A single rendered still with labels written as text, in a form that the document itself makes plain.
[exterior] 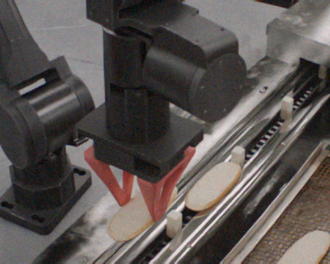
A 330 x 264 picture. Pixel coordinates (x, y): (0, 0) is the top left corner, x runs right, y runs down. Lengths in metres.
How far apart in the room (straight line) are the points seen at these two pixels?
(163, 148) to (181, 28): 0.12
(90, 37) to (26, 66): 0.48
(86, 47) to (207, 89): 0.70
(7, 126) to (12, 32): 0.11
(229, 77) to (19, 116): 0.28
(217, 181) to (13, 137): 0.25
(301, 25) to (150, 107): 0.52
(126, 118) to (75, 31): 0.68
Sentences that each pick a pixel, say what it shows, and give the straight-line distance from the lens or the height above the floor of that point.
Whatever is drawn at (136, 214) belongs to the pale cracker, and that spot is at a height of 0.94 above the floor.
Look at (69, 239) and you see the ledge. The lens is 0.76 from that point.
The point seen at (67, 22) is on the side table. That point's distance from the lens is 1.30.
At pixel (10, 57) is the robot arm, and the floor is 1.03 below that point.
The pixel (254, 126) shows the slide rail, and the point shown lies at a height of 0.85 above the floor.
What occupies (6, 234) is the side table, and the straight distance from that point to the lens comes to 0.84.
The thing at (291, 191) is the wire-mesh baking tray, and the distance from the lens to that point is 0.78.
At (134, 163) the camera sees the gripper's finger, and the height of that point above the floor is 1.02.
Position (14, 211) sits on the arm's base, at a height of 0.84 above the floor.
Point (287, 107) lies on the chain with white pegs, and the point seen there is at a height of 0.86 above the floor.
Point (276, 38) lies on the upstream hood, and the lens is 1.06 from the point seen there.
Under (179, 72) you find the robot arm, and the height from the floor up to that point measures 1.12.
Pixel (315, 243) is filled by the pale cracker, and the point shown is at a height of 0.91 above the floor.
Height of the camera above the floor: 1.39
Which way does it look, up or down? 38 degrees down
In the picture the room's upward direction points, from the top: 3 degrees clockwise
